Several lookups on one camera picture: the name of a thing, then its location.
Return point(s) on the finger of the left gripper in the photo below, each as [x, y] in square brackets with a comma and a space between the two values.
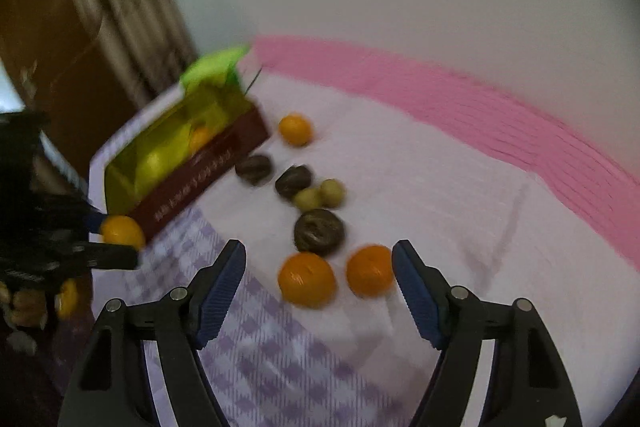
[103, 256]
[93, 219]

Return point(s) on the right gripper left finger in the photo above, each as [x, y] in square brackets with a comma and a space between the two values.
[110, 385]

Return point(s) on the orange tangerine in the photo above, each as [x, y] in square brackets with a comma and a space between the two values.
[122, 230]
[199, 137]
[308, 281]
[296, 130]
[369, 272]

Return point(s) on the dark passion fruit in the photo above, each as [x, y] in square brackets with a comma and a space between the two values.
[293, 180]
[254, 169]
[319, 231]

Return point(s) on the orange tangerine in tin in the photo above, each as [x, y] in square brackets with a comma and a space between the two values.
[199, 137]

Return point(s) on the gold rectangular metal tin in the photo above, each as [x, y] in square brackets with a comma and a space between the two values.
[154, 177]

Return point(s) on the brown striped curtain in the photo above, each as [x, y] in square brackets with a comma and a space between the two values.
[120, 6]

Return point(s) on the green tissue pack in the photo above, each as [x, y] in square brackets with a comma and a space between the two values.
[219, 68]

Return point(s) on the pink foam mat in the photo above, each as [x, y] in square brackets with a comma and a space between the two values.
[585, 180]

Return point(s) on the small green longan left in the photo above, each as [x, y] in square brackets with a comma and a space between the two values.
[308, 199]

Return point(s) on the small green longan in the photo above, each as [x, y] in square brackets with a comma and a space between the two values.
[308, 199]
[332, 193]

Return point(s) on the white purple checkered tablecloth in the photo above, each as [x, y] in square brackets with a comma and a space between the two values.
[485, 224]

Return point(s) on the small green longan right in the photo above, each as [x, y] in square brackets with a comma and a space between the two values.
[332, 193]

